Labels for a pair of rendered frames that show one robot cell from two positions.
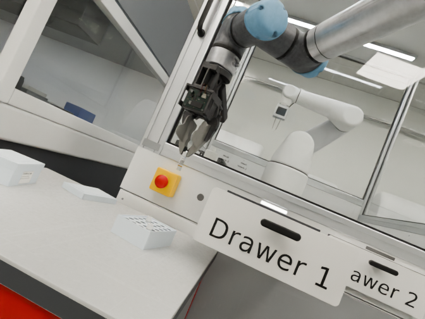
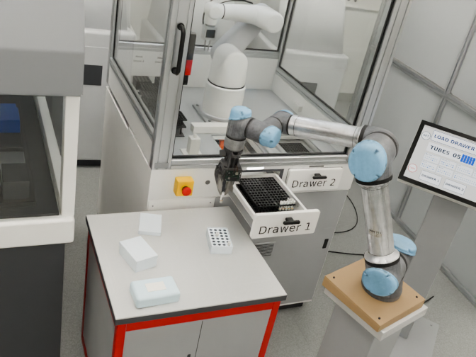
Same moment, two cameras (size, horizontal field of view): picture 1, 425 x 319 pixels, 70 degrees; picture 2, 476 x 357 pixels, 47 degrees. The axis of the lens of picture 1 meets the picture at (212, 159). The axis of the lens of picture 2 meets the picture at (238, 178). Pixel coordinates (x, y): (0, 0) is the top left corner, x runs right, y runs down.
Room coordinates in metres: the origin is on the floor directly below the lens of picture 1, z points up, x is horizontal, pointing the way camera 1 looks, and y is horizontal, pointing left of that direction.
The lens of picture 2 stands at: (-0.73, 1.15, 2.04)
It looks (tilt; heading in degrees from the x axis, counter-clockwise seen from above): 29 degrees down; 322
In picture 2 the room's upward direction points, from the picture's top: 12 degrees clockwise
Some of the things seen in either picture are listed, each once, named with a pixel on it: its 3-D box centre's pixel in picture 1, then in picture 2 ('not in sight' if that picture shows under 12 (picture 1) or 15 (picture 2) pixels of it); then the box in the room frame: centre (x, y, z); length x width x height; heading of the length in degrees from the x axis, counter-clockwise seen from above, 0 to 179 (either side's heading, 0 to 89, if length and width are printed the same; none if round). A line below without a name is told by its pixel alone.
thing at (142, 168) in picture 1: (269, 221); (222, 132); (1.36, -0.35, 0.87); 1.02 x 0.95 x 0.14; 80
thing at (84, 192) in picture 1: (90, 193); (150, 224); (0.87, 0.28, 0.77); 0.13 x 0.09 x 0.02; 153
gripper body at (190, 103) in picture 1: (207, 93); (231, 162); (0.70, 0.07, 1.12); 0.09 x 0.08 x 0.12; 159
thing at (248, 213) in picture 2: not in sight; (263, 197); (0.79, -0.20, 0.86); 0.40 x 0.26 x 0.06; 170
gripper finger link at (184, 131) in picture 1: (182, 133); (220, 186); (0.71, 0.09, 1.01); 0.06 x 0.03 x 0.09; 159
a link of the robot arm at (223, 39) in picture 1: (235, 34); (239, 122); (0.70, 0.07, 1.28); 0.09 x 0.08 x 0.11; 26
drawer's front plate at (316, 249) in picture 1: (272, 243); (285, 223); (0.58, -0.17, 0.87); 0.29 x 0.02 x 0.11; 80
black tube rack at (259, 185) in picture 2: not in sight; (264, 197); (0.78, -0.20, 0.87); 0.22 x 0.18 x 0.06; 170
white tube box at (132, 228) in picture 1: (145, 231); (219, 240); (0.67, 0.07, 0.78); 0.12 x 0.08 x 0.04; 159
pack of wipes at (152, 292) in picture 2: not in sight; (154, 291); (0.49, 0.43, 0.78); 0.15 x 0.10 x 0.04; 82
